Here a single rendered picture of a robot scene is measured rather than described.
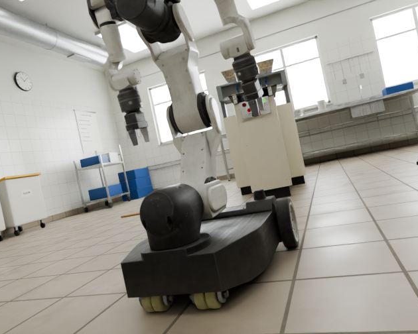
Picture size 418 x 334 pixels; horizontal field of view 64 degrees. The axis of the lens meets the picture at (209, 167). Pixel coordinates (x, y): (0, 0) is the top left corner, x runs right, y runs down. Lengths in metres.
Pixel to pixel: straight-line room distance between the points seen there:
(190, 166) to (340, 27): 6.00
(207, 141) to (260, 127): 1.55
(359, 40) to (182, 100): 5.86
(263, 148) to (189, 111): 1.59
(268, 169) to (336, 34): 4.55
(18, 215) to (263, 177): 3.31
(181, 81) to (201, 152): 0.28
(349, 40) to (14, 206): 6.03
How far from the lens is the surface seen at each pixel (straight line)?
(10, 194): 4.93
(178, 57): 1.31
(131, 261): 1.02
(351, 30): 7.00
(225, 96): 3.65
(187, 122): 1.29
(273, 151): 2.79
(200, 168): 1.21
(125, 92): 1.35
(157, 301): 1.04
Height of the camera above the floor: 0.40
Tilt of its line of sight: 1 degrees down
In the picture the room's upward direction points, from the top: 12 degrees counter-clockwise
